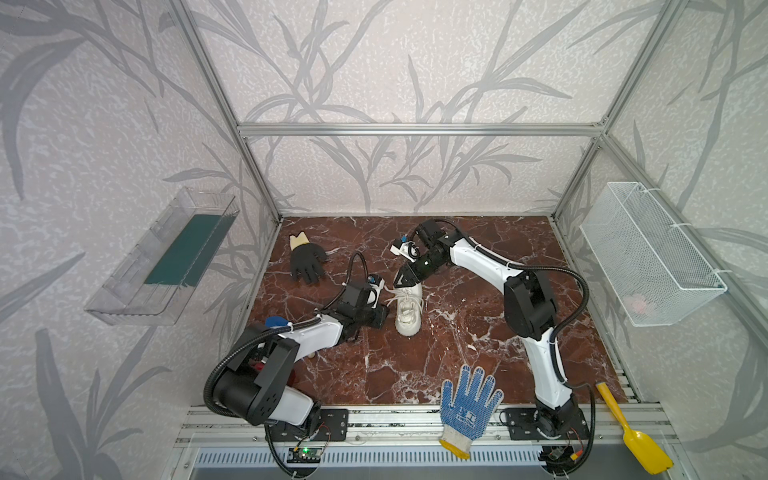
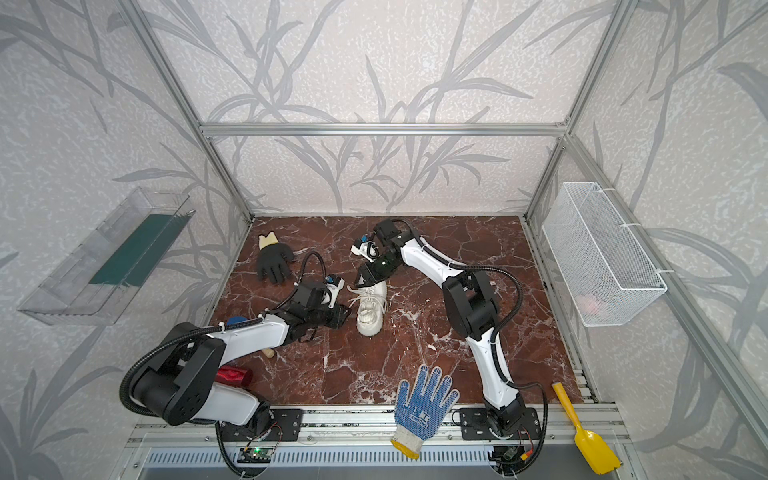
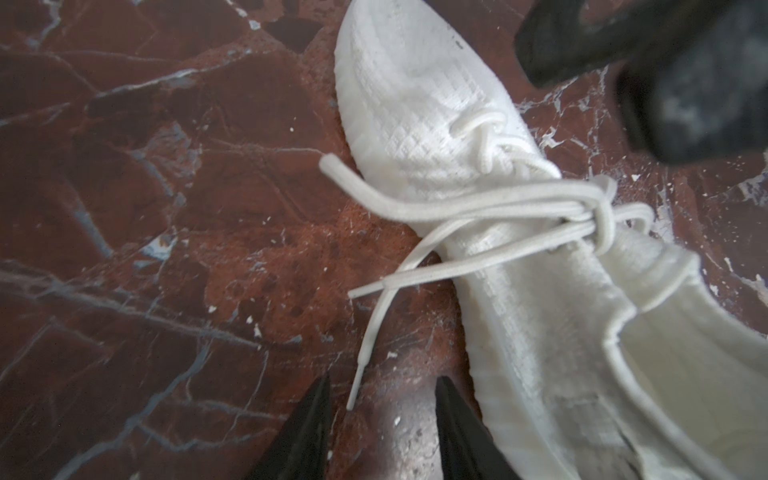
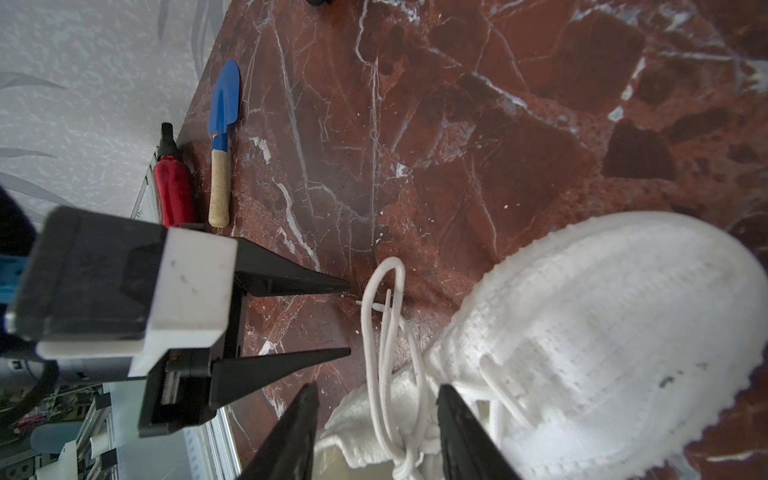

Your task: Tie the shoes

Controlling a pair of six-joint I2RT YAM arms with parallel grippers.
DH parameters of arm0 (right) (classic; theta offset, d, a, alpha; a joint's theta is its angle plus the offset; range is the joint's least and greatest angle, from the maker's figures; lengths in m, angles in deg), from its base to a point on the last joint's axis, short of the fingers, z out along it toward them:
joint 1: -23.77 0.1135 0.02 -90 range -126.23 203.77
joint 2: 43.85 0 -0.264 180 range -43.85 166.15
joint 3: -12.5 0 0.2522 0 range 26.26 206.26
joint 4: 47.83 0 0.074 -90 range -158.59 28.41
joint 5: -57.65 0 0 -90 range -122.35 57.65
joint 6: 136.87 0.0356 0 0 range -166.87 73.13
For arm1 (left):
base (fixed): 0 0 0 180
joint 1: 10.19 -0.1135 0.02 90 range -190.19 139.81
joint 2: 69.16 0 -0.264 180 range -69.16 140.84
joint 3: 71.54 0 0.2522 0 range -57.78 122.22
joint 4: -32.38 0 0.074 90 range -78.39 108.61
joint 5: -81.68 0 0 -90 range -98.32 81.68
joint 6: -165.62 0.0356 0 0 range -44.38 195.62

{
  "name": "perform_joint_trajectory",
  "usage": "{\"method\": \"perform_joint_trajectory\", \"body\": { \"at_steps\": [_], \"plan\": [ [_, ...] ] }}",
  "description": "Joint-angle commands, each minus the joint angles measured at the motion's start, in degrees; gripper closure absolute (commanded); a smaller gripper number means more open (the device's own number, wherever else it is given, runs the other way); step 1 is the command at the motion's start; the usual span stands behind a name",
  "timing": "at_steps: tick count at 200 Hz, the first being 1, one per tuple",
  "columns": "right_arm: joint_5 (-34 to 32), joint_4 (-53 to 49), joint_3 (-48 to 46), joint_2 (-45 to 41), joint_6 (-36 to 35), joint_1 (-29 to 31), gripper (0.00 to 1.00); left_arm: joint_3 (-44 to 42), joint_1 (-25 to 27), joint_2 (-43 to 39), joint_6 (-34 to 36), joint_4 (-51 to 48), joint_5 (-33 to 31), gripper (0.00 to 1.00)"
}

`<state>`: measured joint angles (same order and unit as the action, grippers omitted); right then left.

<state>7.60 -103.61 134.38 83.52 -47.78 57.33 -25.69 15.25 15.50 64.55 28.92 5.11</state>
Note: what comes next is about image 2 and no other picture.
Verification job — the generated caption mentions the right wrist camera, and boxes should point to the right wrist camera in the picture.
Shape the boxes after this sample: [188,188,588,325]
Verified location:
[351,235,380,262]

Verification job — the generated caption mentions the blue dotted work glove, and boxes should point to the blue dotted work glove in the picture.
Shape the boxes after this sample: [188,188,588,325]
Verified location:
[391,365,460,460]

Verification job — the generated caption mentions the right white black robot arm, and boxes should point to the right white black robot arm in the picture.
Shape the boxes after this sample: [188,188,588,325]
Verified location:
[351,219,537,438]

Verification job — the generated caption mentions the white wire mesh basket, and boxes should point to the white wire mesh basket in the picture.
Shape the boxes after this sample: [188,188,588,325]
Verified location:
[542,182,667,327]

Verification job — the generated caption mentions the wooden handle blue mallet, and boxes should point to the wooden handle blue mallet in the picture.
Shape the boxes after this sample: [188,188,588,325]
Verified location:
[226,316,275,359]

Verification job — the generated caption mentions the black work glove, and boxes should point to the black work glove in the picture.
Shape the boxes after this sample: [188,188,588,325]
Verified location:
[256,231,295,285]

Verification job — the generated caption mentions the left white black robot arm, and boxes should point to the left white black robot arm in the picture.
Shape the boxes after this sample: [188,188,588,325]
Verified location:
[119,275,350,434]

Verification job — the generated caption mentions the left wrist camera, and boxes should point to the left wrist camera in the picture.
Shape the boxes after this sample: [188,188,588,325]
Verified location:
[322,274,345,309]

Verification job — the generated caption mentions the right circuit board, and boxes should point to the right circuit board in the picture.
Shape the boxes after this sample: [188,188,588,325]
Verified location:
[489,446,533,468]

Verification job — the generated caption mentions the clear plastic wall tray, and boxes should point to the clear plastic wall tray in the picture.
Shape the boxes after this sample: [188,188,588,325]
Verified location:
[18,188,195,326]

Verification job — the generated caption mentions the white knit sneaker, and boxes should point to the white knit sneaker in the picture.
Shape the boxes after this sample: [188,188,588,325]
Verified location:
[347,281,387,337]

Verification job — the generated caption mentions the red black spray bottle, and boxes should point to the red black spray bottle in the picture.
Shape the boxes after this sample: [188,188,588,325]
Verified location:
[215,365,253,388]

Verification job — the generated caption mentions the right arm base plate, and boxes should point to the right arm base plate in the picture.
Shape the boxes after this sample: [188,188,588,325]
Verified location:
[458,407,541,441]

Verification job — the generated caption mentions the pink item in basket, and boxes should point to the pink item in basket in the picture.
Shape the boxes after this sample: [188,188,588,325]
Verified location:
[576,294,607,317]

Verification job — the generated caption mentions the left green circuit board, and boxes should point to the left green circuit board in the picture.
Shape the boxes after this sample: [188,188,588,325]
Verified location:
[237,447,274,465]

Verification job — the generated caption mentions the yellow plastic scoop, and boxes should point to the yellow plastic scoop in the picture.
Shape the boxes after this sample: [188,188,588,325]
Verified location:
[552,382,622,475]

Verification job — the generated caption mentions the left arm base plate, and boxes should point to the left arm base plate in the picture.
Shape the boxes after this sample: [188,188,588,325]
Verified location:
[221,408,304,442]

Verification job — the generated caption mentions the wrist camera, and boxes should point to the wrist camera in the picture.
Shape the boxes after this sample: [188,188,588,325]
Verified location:
[351,235,380,262]
[322,274,345,309]

